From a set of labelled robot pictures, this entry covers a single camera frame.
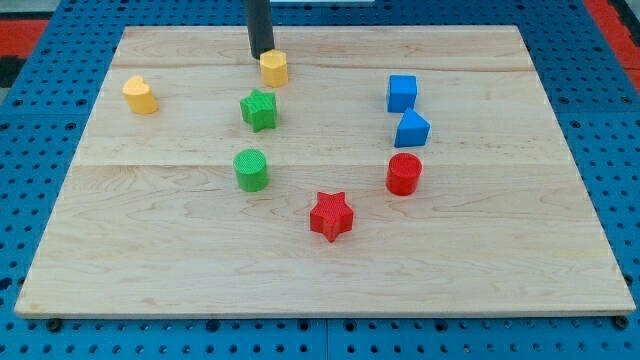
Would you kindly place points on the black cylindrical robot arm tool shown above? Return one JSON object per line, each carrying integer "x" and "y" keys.
{"x": 259, "y": 26}

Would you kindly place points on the red star block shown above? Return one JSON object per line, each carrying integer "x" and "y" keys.
{"x": 332, "y": 215}

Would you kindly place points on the green cylinder block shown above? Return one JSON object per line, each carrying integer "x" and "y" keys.
{"x": 251, "y": 171}

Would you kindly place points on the red cylinder block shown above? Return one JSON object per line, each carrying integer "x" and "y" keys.
{"x": 403, "y": 174}

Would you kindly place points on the light wooden board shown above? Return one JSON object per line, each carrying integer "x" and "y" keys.
{"x": 150, "y": 222}

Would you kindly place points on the green star block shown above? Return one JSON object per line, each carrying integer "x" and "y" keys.
{"x": 259, "y": 110}

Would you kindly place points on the blue triangle block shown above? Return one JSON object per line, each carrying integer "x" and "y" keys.
{"x": 412, "y": 131}

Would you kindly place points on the blue cube block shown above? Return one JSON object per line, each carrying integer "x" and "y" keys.
{"x": 401, "y": 93}

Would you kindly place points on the yellow hexagon block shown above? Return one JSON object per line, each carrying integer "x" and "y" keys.
{"x": 274, "y": 68}

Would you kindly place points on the yellow heart block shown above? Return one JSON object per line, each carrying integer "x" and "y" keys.
{"x": 139, "y": 96}

